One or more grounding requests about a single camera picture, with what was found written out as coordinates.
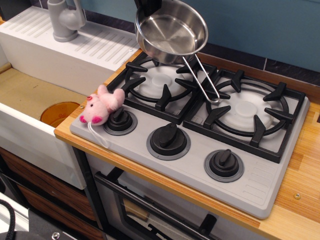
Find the oven door with handle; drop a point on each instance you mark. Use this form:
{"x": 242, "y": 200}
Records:
{"x": 111, "y": 181}

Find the black left stove knob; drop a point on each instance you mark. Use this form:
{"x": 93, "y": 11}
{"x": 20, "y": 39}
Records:
{"x": 120, "y": 123}

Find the white toy sink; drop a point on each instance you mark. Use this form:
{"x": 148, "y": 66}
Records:
{"x": 36, "y": 72}

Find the pink stuffed pig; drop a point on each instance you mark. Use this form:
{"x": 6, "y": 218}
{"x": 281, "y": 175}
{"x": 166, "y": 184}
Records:
{"x": 99, "y": 106}

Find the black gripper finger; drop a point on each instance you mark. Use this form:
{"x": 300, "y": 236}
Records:
{"x": 148, "y": 7}

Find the grey toy stove top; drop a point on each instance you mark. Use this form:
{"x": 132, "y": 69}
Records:
{"x": 254, "y": 193}

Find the black burner grate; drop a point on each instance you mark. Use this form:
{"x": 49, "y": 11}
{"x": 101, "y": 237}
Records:
{"x": 159, "y": 92}
{"x": 255, "y": 116}

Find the wooden drawer cabinet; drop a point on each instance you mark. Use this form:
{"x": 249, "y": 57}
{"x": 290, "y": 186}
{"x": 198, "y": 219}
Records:
{"x": 52, "y": 198}

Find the black right stove knob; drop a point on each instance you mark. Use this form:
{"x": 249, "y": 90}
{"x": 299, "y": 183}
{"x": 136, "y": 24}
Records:
{"x": 224, "y": 166}

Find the black middle stove knob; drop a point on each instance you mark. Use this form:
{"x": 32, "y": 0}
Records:
{"x": 168, "y": 143}

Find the grey toy faucet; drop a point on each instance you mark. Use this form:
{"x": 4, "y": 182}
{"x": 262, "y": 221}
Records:
{"x": 65, "y": 22}

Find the black left burner grate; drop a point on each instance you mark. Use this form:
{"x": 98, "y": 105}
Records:
{"x": 159, "y": 92}

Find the black stove knob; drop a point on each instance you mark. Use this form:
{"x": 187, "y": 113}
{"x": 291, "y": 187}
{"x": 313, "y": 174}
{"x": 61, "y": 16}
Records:
{"x": 168, "y": 143}
{"x": 120, "y": 123}
{"x": 224, "y": 166}

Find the orange sink drain plate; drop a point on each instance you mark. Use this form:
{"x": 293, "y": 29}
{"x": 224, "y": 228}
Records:
{"x": 57, "y": 113}

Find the black right burner grate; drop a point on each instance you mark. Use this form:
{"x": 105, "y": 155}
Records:
{"x": 255, "y": 116}

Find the stainless steel pan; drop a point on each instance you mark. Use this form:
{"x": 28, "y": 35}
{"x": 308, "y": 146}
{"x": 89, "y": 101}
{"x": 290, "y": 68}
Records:
{"x": 172, "y": 35}

